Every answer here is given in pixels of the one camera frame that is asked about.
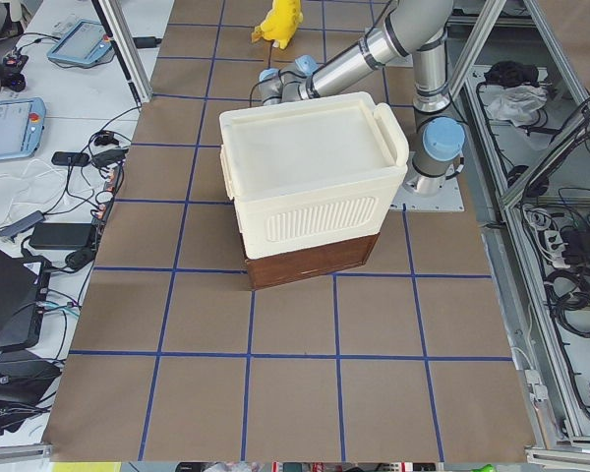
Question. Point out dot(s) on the dark brown wooden drawer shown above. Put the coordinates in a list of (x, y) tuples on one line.
[(307, 263)]

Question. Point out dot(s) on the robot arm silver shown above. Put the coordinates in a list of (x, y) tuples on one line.
[(404, 43)]

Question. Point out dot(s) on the cream white plastic cabinet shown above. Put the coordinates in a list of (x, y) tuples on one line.
[(310, 173)]

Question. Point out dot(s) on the yellow plush dinosaur toy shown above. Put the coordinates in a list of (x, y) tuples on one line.
[(280, 23)]

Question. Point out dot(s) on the black power adapter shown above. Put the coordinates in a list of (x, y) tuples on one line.
[(60, 236)]

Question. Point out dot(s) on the blue teach pendant far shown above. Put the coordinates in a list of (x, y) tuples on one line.
[(85, 45)]

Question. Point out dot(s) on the blue teach pendant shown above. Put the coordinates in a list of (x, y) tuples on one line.
[(85, 45), (21, 127)]

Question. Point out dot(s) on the black laptop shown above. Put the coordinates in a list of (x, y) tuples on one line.
[(23, 287)]

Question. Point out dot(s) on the blue teach pendant near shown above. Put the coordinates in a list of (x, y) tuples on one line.
[(21, 127)]

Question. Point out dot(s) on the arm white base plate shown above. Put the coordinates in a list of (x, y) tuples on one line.
[(432, 192)]

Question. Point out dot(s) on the aluminium frame post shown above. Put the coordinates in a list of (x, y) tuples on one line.
[(117, 30)]

